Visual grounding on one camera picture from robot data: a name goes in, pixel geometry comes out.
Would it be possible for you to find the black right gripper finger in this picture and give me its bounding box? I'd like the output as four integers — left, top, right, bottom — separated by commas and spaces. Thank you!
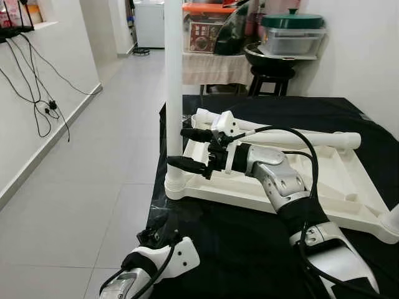
180, 128, 216, 143
166, 156, 211, 176

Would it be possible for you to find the clear tape patch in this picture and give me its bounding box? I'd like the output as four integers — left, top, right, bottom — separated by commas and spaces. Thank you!
147, 187, 181, 219

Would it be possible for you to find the beige cloth covered table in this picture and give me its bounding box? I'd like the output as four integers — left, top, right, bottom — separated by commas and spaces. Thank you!
182, 51, 253, 87

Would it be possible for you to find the black tablecloth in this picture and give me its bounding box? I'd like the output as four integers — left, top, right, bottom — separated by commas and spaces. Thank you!
138, 95, 399, 299

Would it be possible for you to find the black round stool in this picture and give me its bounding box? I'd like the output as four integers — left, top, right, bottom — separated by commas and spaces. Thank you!
248, 62, 295, 97

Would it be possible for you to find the orange-lidded storage box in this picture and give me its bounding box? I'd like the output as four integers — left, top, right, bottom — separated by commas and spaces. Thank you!
182, 2, 238, 54

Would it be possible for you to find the black bag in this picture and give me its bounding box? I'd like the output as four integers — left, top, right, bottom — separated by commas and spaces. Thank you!
213, 0, 266, 57

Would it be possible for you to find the white cabinet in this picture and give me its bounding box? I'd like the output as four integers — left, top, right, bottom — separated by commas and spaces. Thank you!
134, 0, 166, 49

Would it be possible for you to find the white plastic table top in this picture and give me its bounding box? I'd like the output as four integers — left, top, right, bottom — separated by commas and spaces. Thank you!
163, 109, 399, 245

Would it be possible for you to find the clear plastic storage box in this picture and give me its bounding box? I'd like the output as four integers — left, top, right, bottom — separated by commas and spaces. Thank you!
262, 26, 325, 57

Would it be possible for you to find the green pot lid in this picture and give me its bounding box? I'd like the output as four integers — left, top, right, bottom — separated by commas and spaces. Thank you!
261, 9, 326, 29

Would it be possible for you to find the orange jar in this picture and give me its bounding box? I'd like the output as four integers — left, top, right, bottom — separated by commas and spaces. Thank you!
28, 5, 43, 22

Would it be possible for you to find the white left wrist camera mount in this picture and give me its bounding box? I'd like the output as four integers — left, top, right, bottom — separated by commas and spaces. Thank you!
128, 237, 201, 281

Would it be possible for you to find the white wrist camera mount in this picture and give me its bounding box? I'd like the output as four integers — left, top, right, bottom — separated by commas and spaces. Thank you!
209, 111, 241, 175
128, 237, 201, 281

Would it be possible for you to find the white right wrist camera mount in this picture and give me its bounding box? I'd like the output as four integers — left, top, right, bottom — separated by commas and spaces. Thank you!
209, 111, 241, 175

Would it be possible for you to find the black wall cable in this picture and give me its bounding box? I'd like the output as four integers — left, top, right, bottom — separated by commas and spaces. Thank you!
0, 34, 70, 141
22, 34, 100, 97

